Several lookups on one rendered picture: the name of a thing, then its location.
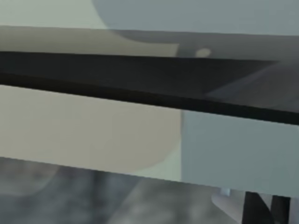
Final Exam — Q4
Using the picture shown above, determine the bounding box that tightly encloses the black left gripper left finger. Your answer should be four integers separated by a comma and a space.
241, 190, 277, 224

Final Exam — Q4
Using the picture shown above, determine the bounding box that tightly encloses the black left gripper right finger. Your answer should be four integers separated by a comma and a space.
270, 195, 291, 224

